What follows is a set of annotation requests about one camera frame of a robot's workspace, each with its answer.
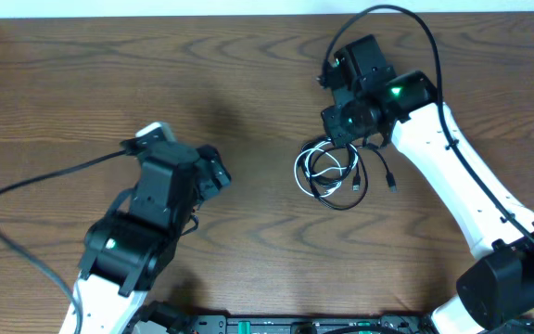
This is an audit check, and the white usb cable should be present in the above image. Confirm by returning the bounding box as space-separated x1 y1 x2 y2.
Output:
293 140 360 199

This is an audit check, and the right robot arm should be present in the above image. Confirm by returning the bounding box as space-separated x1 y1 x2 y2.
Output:
322 35 534 333

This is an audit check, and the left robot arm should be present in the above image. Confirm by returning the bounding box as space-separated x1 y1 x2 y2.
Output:
60 135 231 333

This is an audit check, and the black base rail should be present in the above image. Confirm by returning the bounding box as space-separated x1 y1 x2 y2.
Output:
124 302 436 334

